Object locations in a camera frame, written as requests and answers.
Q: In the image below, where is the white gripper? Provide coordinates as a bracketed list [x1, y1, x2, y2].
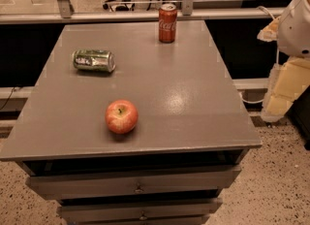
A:
[257, 0, 310, 122]

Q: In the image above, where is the green soda can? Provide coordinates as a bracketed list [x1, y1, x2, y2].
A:
[72, 49, 115, 73]

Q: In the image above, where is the red cola can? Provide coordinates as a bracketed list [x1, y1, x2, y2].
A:
[159, 3, 177, 43]

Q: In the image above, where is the grey drawer cabinet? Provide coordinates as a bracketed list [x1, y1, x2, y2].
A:
[0, 21, 261, 225]

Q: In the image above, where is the red apple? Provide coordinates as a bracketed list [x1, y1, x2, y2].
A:
[105, 100, 139, 134]

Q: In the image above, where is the grey drawer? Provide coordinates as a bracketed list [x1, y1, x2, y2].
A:
[58, 198, 222, 222]
[26, 165, 241, 200]

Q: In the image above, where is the top grey drawer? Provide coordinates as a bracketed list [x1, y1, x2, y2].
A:
[26, 165, 241, 200]

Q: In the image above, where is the metal window rail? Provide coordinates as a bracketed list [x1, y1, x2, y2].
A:
[0, 8, 284, 25]

